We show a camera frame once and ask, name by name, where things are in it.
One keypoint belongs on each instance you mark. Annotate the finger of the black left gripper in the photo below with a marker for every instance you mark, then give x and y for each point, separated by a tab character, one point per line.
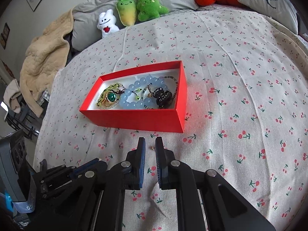
95	164

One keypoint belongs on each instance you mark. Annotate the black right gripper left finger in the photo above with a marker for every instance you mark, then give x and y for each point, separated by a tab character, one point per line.
135	177

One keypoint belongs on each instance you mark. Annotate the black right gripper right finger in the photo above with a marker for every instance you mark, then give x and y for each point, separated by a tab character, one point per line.
166	173

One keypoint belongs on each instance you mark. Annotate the red cardboard box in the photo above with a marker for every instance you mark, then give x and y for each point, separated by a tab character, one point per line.
124	99

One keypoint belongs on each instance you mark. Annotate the cherry print bed sheet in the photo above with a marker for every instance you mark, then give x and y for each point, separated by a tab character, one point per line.
246	113

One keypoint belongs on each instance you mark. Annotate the beige quilted blanket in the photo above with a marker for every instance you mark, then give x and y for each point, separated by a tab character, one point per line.
45	56

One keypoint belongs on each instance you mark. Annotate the white bunny plush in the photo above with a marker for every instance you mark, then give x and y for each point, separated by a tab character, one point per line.
107	23

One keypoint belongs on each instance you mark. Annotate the yellow green radish plush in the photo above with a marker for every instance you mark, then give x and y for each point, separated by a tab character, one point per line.
127	12

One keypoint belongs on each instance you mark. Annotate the green tree plush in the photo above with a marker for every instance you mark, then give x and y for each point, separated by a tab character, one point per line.
150	9

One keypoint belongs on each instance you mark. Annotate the grey pillow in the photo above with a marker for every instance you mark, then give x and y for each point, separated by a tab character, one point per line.
86	17

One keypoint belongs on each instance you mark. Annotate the deer print pillow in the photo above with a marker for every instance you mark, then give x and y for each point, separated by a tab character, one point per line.
282	11

